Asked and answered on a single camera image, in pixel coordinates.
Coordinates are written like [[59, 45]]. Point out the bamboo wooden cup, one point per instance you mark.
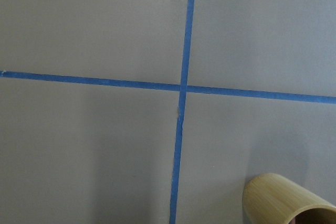
[[272, 198]]

